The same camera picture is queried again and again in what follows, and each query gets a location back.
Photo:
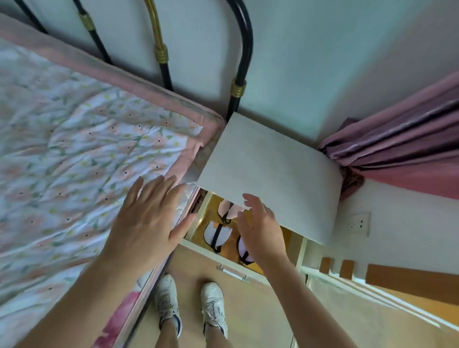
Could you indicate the person's left hand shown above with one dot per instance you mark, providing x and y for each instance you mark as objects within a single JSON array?
[{"x": 143, "y": 229}]

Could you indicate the person's right hand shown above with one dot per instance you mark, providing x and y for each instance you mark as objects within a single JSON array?
[{"x": 260, "y": 236}]

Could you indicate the person's left middle finger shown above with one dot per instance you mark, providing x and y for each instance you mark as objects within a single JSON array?
[{"x": 164, "y": 190}]

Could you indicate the person's right thumb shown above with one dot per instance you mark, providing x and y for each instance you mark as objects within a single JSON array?
[{"x": 243, "y": 227}]

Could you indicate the person's left thumb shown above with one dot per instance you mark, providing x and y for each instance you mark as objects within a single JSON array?
[{"x": 183, "y": 229}]

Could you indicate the person's left little finger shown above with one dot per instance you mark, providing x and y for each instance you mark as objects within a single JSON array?
[{"x": 132, "y": 191}]

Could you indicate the person's left forearm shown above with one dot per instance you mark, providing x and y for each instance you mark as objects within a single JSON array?
[{"x": 79, "y": 308}]

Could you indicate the person's right forearm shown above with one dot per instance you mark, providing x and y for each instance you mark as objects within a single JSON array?
[{"x": 304, "y": 308}]

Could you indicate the nightstand drawer with yellow lining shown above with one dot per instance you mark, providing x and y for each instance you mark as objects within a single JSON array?
[{"x": 222, "y": 283}]

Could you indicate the white nightstand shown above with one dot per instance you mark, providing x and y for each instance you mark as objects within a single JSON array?
[{"x": 272, "y": 172}]

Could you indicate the person's left white sneaker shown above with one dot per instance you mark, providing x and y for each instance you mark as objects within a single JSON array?
[{"x": 167, "y": 297}]

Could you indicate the person's white sneaker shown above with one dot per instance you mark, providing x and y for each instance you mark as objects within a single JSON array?
[
  {"x": 214, "y": 308},
  {"x": 167, "y": 297}
]

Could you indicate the floral quilted bedspread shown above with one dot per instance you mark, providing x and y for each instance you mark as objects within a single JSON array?
[{"x": 61, "y": 161}]

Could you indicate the pink mattress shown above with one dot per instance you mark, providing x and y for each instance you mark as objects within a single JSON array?
[{"x": 172, "y": 107}]

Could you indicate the person's right white sneaker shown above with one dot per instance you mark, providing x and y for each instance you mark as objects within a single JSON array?
[{"x": 214, "y": 308}]

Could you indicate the person's left leg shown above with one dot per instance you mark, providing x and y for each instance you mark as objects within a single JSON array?
[{"x": 167, "y": 335}]

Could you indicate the person's leg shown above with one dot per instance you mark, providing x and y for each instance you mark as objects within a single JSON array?
[
  {"x": 167, "y": 335},
  {"x": 215, "y": 338}
]

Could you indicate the person's right leg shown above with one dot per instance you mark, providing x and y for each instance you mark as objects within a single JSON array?
[{"x": 215, "y": 338}]

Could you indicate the black and gold metal headboard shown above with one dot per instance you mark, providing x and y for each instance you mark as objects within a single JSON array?
[{"x": 163, "y": 46}]

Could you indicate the white and wood cabinet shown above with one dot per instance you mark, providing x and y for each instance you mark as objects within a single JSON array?
[{"x": 394, "y": 290}]

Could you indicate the pink curtain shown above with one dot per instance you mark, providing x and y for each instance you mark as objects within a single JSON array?
[{"x": 405, "y": 143}]

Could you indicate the white wall socket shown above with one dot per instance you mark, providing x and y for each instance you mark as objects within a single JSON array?
[{"x": 358, "y": 224}]

